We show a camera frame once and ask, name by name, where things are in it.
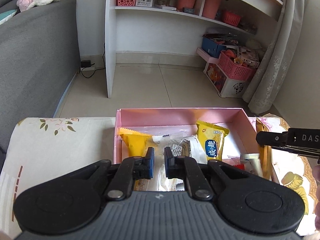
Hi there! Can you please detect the gold bar packet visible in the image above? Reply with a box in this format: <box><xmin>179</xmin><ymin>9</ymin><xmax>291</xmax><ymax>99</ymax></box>
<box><xmin>255</xmin><ymin>119</ymin><xmax>272</xmax><ymax>180</ymax></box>

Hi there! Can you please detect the clear rice cracker packet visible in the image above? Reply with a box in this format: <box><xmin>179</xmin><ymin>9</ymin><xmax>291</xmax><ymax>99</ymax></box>
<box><xmin>134</xmin><ymin>131</ymin><xmax>207</xmax><ymax>191</ymax></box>

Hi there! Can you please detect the pink cardboard box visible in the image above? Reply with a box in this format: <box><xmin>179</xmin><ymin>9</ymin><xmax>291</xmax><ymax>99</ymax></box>
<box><xmin>113</xmin><ymin>108</ymin><xmax>258</xmax><ymax>164</ymax></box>

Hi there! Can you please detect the yellow packet in box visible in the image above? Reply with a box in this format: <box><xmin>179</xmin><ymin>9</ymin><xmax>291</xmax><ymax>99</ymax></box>
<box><xmin>118</xmin><ymin>127</ymin><xmax>155</xmax><ymax>157</ymax></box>

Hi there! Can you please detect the white yellow snack packet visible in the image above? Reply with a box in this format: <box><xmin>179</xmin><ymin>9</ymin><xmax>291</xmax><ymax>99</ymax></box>
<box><xmin>240</xmin><ymin>153</ymin><xmax>263</xmax><ymax>178</ymax></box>

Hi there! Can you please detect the curtain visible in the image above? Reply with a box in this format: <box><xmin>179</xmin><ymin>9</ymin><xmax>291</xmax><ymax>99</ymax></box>
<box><xmin>242</xmin><ymin>0</ymin><xmax>305</xmax><ymax>114</ymax></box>

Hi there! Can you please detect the yellow blue snack packet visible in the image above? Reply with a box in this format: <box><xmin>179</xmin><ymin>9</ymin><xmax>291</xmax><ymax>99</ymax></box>
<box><xmin>196</xmin><ymin>120</ymin><xmax>229</xmax><ymax>161</ymax></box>

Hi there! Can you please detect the white decorated storage box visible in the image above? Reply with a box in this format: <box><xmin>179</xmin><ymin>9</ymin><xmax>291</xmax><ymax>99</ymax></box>
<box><xmin>203</xmin><ymin>63</ymin><xmax>249</xmax><ymax>98</ymax></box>

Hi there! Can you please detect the pink plastic basket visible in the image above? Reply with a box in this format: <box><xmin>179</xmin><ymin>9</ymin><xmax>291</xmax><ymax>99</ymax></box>
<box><xmin>218</xmin><ymin>50</ymin><xmax>257</xmax><ymax>81</ymax></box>

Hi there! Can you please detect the floral tablecloth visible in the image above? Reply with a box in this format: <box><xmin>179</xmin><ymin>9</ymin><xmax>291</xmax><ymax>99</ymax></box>
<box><xmin>1</xmin><ymin>118</ymin><xmax>317</xmax><ymax>239</ymax></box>

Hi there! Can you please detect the blue storage box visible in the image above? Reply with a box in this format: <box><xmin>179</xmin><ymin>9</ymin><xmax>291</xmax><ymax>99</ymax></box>
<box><xmin>201</xmin><ymin>37</ymin><xmax>226</xmax><ymax>59</ymax></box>

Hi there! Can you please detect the white bookshelf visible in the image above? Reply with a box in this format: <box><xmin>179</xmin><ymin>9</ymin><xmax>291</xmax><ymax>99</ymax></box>
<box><xmin>105</xmin><ymin>0</ymin><xmax>284</xmax><ymax>94</ymax></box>

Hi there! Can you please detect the salmon pink cup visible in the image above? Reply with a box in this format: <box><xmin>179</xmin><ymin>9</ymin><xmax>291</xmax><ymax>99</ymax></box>
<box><xmin>202</xmin><ymin>0</ymin><xmax>221</xmax><ymax>20</ymax></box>

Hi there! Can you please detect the grey sofa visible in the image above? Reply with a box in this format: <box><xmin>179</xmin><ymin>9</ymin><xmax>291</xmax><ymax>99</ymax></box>
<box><xmin>0</xmin><ymin>0</ymin><xmax>81</xmax><ymax>156</ymax></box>

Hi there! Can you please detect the power adapter with cable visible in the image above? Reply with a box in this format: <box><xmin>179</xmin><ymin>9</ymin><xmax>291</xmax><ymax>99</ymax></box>
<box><xmin>80</xmin><ymin>60</ymin><xmax>105</xmax><ymax>79</ymax></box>

